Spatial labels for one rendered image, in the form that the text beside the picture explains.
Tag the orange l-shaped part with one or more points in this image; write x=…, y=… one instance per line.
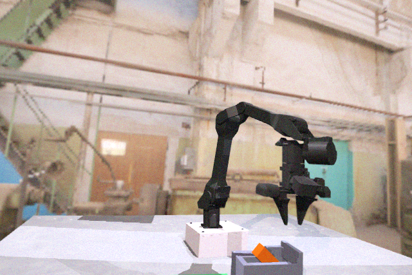
x=263, y=254

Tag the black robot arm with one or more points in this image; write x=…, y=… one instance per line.
x=313, y=150

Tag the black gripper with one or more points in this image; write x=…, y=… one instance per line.
x=278, y=193

